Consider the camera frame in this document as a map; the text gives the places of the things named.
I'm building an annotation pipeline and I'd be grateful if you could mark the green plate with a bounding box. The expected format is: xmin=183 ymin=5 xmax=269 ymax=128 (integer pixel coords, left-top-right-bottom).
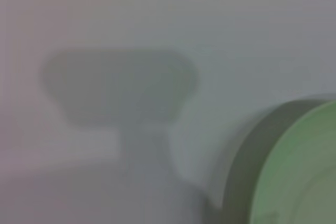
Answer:
xmin=222 ymin=99 xmax=336 ymax=224

